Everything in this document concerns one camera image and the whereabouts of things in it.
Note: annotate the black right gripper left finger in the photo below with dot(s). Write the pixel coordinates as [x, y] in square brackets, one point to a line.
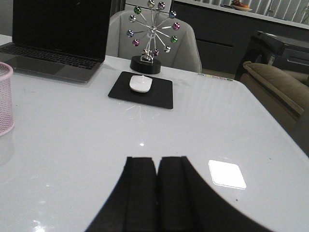
[131, 206]

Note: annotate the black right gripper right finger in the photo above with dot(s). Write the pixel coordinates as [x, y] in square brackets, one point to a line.
[186, 203]

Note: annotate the pink mesh pen holder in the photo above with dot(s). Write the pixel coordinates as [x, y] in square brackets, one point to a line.
[6, 111]

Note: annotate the black mouse pad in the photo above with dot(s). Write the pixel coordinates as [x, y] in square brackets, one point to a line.
[159, 95]

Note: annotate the white computer mouse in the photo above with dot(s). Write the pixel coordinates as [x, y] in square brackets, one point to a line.
[140, 83]

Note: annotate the ferris wheel kinetic ornament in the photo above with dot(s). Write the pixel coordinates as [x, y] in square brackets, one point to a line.
[146, 62]

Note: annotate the olive beige sofa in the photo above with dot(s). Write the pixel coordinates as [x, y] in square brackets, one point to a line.
[285, 94]

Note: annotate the right grey armchair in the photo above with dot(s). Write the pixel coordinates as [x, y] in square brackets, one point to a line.
[183, 55]

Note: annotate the grey laptop black screen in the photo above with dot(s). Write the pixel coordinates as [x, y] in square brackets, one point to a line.
[60, 39]

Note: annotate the dark side cabinet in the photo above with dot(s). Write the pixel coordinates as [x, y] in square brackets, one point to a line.
[279, 51]

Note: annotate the fruit bowl on counter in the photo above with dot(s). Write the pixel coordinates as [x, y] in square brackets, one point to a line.
[238, 5]

